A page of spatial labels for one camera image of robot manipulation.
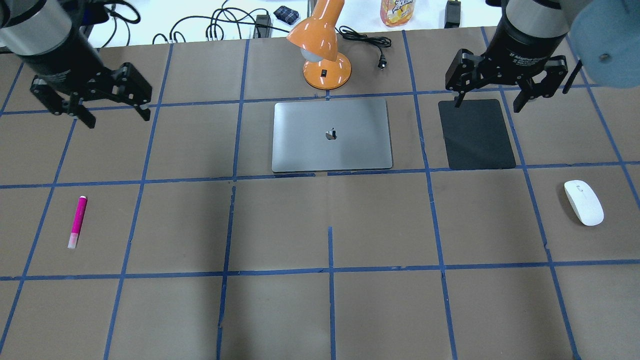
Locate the dark blue small pouch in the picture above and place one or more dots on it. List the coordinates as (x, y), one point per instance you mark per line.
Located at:
(287, 15)

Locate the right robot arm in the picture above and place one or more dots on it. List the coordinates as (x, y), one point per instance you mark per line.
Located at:
(603, 38)

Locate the white computer mouse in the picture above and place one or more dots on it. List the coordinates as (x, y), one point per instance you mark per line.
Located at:
(584, 202)

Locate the orange desk lamp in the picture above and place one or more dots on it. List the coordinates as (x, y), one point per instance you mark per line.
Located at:
(325, 68)

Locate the yellow drink bottle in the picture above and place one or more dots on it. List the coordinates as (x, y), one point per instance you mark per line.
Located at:
(395, 13)

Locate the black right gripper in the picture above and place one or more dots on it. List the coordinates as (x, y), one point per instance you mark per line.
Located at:
(526, 46)

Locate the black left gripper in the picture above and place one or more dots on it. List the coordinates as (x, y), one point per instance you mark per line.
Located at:
(61, 58)

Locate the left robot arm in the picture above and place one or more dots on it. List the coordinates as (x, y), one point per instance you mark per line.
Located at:
(44, 36)

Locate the silver laptop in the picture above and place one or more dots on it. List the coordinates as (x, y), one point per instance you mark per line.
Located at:
(331, 135)

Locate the black mousepad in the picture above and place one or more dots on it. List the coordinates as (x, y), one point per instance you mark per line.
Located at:
(475, 135)

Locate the pink marker pen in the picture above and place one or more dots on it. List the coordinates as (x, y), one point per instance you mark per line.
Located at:
(76, 226)

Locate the black power adapter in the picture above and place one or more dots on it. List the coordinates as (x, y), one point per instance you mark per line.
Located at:
(452, 14)

